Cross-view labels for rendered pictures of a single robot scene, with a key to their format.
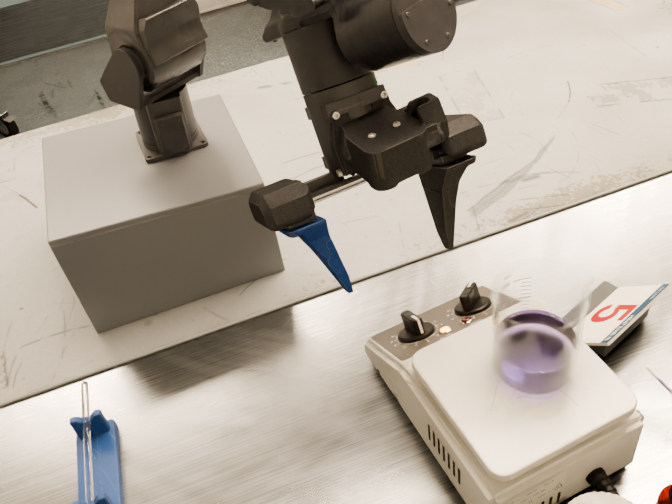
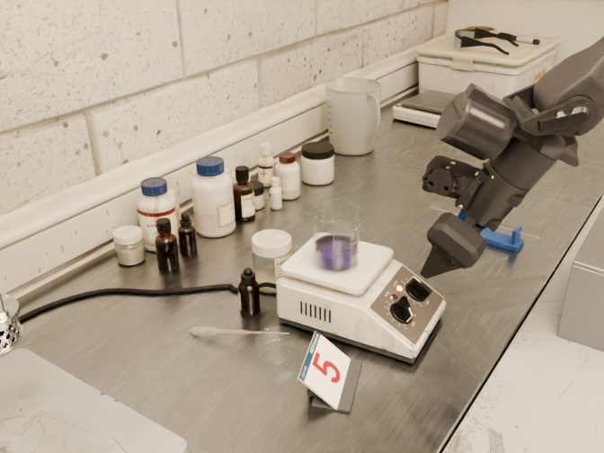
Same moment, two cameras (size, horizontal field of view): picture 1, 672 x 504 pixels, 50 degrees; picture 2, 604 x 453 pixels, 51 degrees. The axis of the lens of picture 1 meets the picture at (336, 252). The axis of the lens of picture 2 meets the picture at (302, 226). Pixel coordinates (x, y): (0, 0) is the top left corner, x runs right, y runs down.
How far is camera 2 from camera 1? 1.05 m
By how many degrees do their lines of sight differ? 99
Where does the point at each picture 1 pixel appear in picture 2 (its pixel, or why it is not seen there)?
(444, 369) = (373, 250)
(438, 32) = (441, 128)
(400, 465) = not seen: hidden behind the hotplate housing
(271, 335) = (507, 304)
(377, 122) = (461, 169)
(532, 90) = not seen: outside the picture
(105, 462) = (493, 237)
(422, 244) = (498, 389)
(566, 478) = not seen: hidden behind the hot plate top
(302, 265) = (551, 343)
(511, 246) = (436, 414)
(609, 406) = (292, 262)
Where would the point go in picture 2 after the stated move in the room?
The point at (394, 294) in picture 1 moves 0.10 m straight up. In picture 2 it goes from (472, 350) to (482, 284)
